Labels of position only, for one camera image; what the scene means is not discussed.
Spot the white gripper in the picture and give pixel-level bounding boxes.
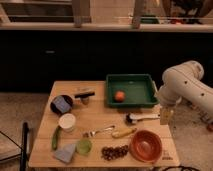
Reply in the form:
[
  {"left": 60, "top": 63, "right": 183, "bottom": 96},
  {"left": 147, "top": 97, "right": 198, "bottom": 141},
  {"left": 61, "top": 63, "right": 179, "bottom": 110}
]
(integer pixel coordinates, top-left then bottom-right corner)
[{"left": 156, "top": 85, "right": 182, "bottom": 125}]

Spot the orange red apple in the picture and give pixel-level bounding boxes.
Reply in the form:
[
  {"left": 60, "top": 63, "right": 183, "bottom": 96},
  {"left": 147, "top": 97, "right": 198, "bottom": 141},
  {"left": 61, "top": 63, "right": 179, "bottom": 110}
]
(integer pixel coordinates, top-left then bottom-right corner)
[{"left": 114, "top": 91, "right": 125, "bottom": 102}]

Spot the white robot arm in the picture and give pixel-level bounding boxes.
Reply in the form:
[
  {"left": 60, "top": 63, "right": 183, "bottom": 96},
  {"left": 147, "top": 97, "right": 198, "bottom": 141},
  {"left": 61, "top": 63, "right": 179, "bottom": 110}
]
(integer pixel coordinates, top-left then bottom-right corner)
[{"left": 156, "top": 61, "right": 213, "bottom": 125}]

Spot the green plastic tray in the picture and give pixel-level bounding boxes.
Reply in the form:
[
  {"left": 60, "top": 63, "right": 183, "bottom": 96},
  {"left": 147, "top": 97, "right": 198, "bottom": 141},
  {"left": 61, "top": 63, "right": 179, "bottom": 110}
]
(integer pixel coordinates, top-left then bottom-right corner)
[{"left": 105, "top": 74, "right": 158, "bottom": 108}]

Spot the orange red bowl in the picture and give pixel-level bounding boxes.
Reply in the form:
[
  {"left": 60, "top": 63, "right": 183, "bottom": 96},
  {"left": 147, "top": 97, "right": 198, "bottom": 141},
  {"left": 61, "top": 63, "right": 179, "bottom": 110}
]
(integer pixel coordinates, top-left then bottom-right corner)
[{"left": 129, "top": 130, "right": 162, "bottom": 163}]

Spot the dark grape bunch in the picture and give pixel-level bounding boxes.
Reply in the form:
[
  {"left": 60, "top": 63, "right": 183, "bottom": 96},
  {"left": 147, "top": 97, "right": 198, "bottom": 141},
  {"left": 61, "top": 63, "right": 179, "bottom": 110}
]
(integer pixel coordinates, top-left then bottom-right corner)
[{"left": 101, "top": 145, "right": 129, "bottom": 161}]

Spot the silver metal fork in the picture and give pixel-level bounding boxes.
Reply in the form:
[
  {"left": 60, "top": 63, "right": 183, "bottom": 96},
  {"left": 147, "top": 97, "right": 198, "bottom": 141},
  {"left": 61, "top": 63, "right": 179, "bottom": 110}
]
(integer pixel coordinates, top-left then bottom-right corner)
[{"left": 83, "top": 125, "right": 115, "bottom": 138}]

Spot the wooden table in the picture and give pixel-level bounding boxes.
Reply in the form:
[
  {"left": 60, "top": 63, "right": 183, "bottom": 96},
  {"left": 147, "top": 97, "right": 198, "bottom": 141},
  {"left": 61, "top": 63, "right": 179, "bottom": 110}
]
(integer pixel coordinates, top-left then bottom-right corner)
[{"left": 27, "top": 80, "right": 181, "bottom": 169}]

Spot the white paper cup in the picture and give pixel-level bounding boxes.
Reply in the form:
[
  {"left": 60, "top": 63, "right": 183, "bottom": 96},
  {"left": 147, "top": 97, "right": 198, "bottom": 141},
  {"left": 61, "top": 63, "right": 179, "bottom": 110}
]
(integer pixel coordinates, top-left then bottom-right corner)
[{"left": 58, "top": 113, "right": 76, "bottom": 132}]

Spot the black bowl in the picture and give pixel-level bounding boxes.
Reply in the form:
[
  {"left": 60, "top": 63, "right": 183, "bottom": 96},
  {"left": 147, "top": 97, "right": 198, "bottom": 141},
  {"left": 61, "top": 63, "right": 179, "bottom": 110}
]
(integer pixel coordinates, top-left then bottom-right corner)
[{"left": 50, "top": 95, "right": 73, "bottom": 115}]

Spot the blue cloth in bowl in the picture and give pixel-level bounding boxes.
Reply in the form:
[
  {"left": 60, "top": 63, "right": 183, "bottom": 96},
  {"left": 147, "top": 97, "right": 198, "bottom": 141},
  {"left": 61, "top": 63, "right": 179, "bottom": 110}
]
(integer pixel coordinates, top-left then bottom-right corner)
[{"left": 53, "top": 96, "right": 71, "bottom": 113}]

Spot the grey blue sponge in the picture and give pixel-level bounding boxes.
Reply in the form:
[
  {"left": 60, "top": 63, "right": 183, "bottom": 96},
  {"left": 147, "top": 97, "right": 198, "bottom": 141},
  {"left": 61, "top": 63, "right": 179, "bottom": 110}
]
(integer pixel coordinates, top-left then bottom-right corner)
[{"left": 53, "top": 144, "right": 76, "bottom": 163}]

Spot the green cucumber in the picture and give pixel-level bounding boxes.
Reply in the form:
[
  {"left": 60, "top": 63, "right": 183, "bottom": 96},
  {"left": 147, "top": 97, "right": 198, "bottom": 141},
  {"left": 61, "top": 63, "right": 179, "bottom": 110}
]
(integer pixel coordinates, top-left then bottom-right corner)
[{"left": 51, "top": 126, "right": 61, "bottom": 150}]

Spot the black handled scrub brush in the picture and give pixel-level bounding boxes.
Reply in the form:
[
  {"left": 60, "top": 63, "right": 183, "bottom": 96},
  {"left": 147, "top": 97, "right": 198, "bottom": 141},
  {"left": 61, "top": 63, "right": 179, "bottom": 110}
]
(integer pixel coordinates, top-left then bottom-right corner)
[{"left": 74, "top": 88, "right": 95, "bottom": 105}]

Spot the black chair frame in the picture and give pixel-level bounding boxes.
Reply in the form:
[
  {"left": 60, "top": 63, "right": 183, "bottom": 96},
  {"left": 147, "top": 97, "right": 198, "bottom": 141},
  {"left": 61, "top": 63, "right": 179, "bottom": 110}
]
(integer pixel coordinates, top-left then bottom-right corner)
[{"left": 0, "top": 122, "right": 29, "bottom": 171}]

